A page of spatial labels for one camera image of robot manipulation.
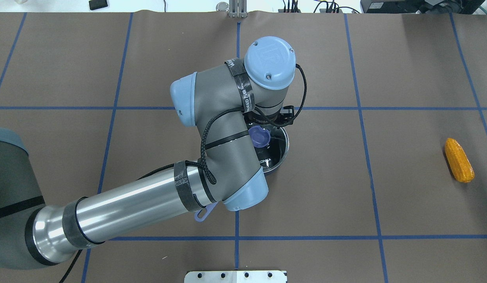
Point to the small metal cylinder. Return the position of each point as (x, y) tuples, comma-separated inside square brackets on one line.
[(222, 6)]

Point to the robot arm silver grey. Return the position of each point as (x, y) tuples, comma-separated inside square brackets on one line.
[(219, 103)]

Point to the aluminium frame post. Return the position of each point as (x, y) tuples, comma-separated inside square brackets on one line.
[(237, 9)]

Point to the yellow toy corn cob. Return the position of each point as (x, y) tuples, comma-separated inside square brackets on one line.
[(458, 162)]

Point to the dark blue saucepan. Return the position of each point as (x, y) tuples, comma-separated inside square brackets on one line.
[(252, 193)]

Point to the glass pot lid blue knob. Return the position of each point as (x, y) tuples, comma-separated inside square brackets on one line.
[(271, 145)]

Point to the white pedestal column with base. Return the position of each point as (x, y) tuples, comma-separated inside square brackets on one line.
[(237, 276)]

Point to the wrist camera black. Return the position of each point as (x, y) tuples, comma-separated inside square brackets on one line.
[(263, 116)]

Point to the black orange usb hub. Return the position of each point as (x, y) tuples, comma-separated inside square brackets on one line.
[(320, 6)]

